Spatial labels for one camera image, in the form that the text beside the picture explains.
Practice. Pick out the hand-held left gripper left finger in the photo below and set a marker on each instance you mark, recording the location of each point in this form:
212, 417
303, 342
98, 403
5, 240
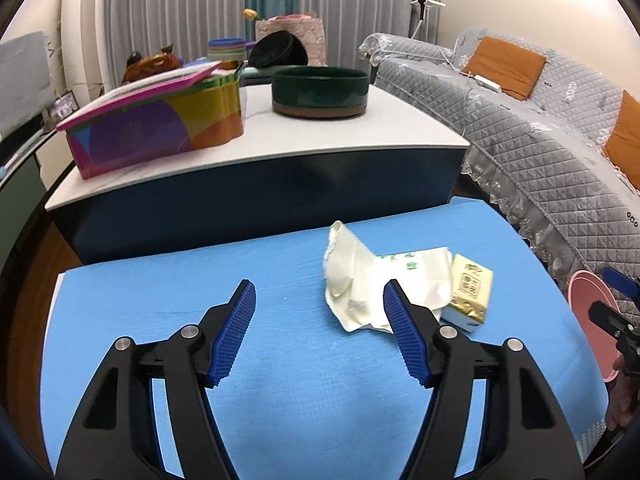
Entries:
232, 340

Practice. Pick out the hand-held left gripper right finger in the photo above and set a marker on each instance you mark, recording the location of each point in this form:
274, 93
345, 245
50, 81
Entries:
407, 340

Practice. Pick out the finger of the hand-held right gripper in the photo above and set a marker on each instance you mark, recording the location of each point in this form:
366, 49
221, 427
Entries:
622, 282
607, 317

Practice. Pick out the pink plastic bin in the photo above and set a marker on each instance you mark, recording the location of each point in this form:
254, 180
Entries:
585, 320

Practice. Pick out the white carton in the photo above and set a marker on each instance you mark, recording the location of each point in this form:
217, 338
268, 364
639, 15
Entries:
350, 280

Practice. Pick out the person's right hand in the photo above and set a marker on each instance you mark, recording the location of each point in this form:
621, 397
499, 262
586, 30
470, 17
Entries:
622, 400

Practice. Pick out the yellow tissue pack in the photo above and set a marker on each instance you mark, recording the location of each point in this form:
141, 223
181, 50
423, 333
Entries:
467, 285

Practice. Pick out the blue foam mat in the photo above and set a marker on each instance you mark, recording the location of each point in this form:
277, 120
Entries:
300, 400

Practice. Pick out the white and blue coffee table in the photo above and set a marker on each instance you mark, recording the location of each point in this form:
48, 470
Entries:
250, 195

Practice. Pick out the orange cushion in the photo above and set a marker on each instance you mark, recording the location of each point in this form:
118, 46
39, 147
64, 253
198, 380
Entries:
627, 135
505, 65

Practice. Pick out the grey quilted sofa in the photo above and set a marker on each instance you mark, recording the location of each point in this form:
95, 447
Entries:
525, 150

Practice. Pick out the colourful tin box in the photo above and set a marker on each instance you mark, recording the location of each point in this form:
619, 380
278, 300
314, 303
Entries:
150, 140

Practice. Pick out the white power strip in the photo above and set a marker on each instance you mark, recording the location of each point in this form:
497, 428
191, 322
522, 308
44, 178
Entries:
487, 82

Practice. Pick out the dark green cabinet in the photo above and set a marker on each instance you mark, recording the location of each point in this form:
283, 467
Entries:
17, 200

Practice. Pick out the dark green round bowl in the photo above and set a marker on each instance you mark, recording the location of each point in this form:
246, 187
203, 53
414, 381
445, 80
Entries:
320, 92

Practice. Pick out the pink rimmed tin lid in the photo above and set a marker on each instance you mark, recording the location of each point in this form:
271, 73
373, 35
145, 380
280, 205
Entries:
145, 90

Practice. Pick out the stack of coloured bowls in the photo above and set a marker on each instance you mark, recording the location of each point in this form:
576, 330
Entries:
225, 50

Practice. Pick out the black round bowl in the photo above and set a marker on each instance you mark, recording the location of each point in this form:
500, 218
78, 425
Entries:
277, 50

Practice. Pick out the pink quilted basket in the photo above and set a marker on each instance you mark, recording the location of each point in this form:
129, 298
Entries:
315, 40

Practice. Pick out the white floor stand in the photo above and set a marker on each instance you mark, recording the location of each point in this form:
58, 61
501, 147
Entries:
422, 7

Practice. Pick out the grey cloth cover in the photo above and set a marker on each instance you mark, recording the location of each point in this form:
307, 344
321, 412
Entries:
22, 80

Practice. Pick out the grey curtain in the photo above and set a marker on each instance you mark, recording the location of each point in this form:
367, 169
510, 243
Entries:
370, 0
175, 5

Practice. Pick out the white standing air conditioner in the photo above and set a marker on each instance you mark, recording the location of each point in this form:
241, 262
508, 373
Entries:
82, 20

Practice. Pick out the small photo frame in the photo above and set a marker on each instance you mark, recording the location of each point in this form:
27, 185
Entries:
65, 106

